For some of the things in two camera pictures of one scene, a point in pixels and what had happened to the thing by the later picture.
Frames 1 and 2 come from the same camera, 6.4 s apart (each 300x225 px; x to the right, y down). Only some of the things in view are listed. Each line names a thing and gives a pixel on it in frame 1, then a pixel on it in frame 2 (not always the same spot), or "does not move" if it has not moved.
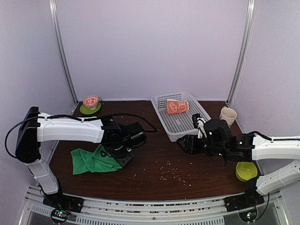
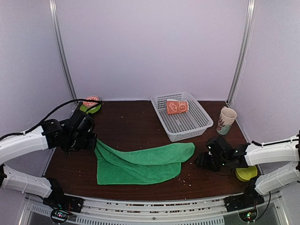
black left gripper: x=124 y=161 -> x=91 y=145
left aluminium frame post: x=54 y=12 does not move
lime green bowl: x=245 y=170 does not move
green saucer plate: x=86 y=110 does not move
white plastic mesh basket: x=175 y=111 does not move
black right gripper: x=190 y=143 -> x=202 y=161
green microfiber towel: x=84 y=161 -> x=150 y=165
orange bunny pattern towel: x=174 y=106 does not move
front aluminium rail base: x=164 y=211 does not move
